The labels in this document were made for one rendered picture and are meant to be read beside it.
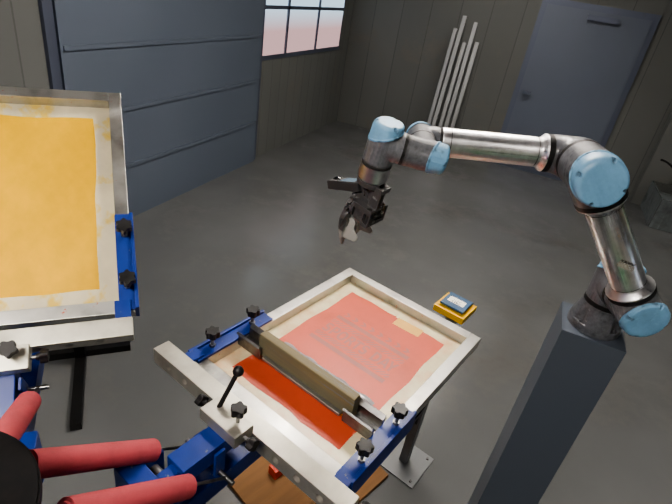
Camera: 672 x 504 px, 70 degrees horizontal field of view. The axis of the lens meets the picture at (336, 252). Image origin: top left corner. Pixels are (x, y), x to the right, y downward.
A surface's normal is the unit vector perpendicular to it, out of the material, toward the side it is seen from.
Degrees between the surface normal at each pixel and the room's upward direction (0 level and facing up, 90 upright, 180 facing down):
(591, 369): 90
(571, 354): 90
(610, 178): 84
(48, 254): 32
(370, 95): 90
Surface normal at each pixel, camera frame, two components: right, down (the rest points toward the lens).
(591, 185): -0.15, 0.37
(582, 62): -0.40, 0.40
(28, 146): 0.32, -0.46
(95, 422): 0.15, -0.86
